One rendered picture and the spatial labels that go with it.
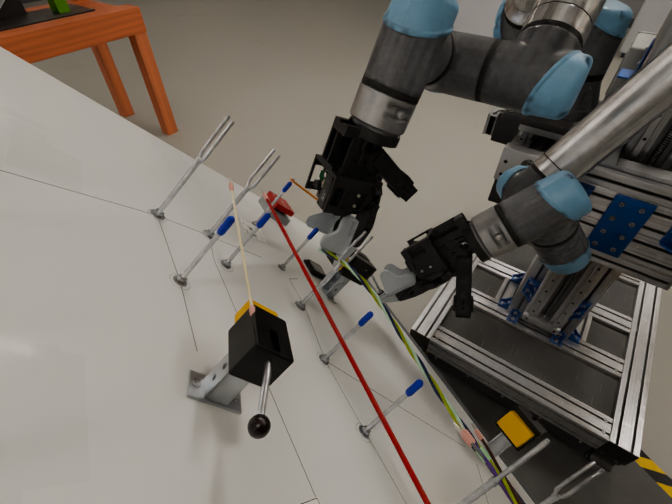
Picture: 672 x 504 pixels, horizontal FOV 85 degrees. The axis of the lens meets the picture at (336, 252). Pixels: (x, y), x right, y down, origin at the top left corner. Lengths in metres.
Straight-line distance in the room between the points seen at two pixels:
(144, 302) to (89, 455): 0.13
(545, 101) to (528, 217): 0.16
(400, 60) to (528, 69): 0.15
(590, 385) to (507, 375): 0.32
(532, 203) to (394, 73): 0.28
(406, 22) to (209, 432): 0.42
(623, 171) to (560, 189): 0.57
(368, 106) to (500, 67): 0.16
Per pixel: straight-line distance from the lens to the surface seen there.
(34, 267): 0.33
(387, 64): 0.46
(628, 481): 1.94
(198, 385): 0.31
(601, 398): 1.78
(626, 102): 0.75
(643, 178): 1.17
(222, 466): 0.29
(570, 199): 0.60
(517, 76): 0.52
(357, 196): 0.50
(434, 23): 0.47
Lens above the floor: 1.57
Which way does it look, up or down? 45 degrees down
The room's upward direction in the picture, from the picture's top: straight up
